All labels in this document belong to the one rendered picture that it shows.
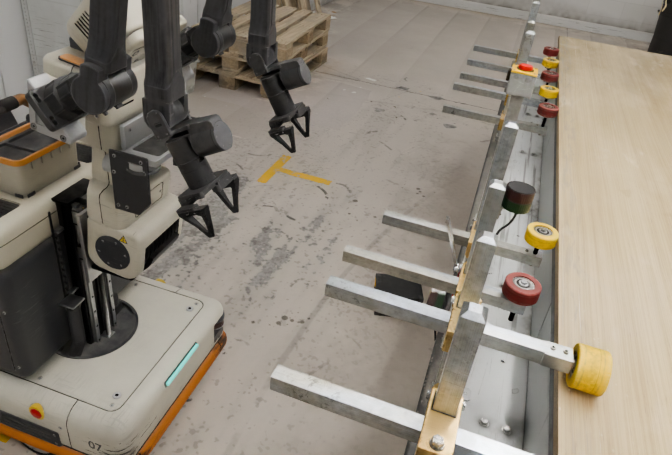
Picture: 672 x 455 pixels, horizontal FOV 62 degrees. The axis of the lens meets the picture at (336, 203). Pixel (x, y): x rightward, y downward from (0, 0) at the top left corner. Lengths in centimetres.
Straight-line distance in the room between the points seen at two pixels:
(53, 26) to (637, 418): 320
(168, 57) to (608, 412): 98
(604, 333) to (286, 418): 118
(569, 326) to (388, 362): 116
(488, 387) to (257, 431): 89
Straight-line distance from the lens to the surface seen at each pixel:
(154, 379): 184
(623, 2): 896
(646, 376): 123
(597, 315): 132
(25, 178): 166
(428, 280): 133
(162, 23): 104
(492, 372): 150
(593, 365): 108
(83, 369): 190
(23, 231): 163
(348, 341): 234
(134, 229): 151
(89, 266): 173
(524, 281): 131
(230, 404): 211
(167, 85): 107
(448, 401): 89
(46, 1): 351
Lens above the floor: 165
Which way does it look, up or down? 31 degrees down
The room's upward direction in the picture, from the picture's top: 7 degrees clockwise
